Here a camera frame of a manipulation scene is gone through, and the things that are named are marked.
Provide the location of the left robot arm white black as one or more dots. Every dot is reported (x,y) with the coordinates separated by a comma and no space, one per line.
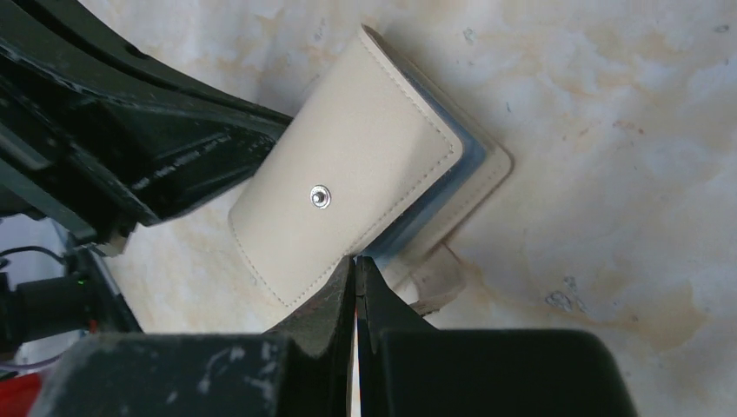
(50,306)

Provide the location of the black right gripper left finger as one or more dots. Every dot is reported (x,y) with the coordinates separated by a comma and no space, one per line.
(300,367)

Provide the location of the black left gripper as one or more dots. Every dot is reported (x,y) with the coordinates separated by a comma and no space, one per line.
(98,136)

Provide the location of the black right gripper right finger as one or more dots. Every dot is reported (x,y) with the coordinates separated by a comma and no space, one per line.
(407,367)

